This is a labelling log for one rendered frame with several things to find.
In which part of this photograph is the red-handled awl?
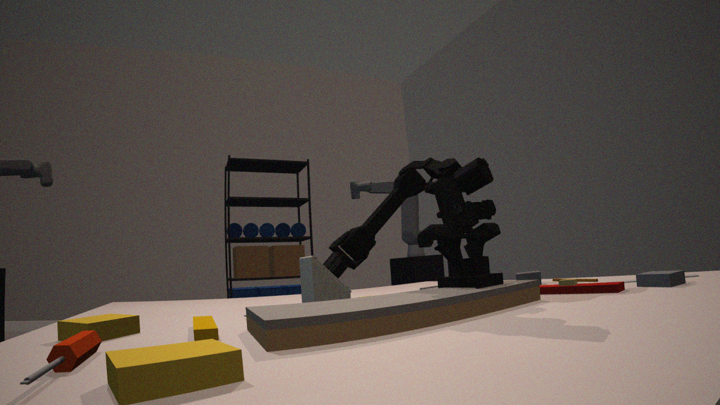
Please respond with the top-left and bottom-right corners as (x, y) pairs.
(20, 330), (102, 385)

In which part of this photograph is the long tan board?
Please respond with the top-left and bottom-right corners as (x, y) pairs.
(246, 280), (541, 352)

